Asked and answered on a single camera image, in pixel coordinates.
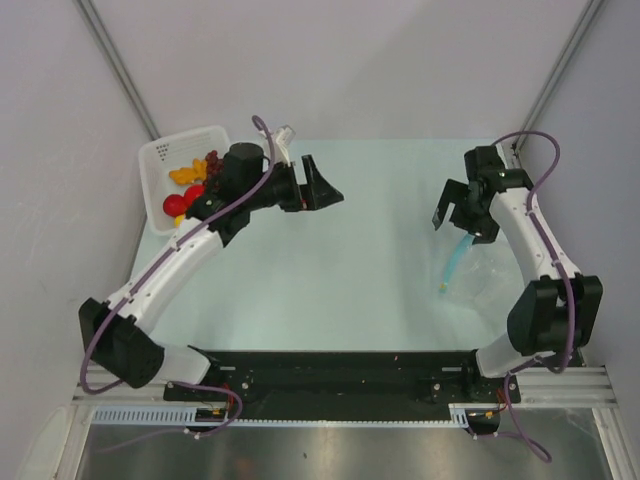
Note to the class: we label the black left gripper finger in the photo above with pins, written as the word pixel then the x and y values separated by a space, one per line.
pixel 313 179
pixel 324 194

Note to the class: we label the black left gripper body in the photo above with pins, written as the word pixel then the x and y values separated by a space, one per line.
pixel 281 190

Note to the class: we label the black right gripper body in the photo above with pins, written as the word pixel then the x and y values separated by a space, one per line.
pixel 473 217

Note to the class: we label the clear zip top bag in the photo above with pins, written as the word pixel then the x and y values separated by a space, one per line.
pixel 485 277

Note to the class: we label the purple fake grapes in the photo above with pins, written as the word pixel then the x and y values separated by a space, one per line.
pixel 214 172

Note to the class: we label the red fake tomato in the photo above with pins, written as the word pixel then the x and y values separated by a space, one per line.
pixel 192 193

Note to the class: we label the orange fake food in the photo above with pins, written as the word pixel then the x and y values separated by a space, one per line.
pixel 190 175

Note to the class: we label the red fake apple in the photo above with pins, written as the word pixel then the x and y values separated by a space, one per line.
pixel 174 205

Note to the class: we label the yellow fake lemon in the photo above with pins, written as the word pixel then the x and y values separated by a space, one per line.
pixel 178 220

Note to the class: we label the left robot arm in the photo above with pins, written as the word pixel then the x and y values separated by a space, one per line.
pixel 116 332

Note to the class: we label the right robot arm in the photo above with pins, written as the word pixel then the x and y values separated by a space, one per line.
pixel 556 312

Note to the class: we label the white plastic basket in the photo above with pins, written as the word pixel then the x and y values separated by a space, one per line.
pixel 171 153

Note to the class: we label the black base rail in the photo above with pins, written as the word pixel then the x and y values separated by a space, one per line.
pixel 353 383

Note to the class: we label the white slotted cable duct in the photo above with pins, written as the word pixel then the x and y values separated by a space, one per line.
pixel 438 416

